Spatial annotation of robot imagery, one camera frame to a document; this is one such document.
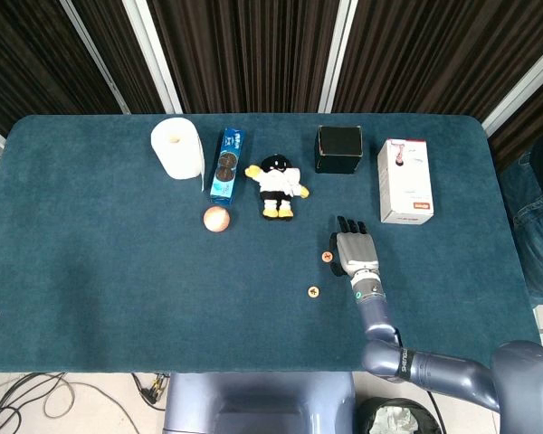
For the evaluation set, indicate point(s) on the crumpled white paper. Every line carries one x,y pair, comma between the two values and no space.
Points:
391,420

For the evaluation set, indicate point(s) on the white partition post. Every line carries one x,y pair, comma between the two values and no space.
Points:
95,56
154,56
337,56
520,96

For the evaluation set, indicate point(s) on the black white penguin plush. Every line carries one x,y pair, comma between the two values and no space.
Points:
278,181

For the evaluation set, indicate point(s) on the person in blue jeans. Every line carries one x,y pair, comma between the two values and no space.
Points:
538,226

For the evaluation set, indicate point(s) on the wooden token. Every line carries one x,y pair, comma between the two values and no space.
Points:
314,292
327,257

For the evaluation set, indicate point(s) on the orange wooden ball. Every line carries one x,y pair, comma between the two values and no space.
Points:
216,219

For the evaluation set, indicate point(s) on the blue Oreo cookie box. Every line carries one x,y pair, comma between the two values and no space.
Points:
226,167

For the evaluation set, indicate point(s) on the black trash bin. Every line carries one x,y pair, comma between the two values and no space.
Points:
364,416

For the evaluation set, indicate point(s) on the teal table cloth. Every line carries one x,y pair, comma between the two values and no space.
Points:
117,271

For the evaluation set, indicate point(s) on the white toilet paper roll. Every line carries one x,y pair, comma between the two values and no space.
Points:
178,153

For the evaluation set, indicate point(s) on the blue robot torso base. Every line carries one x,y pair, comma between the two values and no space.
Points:
258,402

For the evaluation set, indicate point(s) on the black open cardboard box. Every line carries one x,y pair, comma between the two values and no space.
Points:
338,149

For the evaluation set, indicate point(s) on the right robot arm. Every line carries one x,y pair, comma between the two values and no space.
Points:
375,312

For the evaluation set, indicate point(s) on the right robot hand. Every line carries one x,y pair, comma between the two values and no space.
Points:
357,251

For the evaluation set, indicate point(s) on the white product carton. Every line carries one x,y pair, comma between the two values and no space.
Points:
407,185

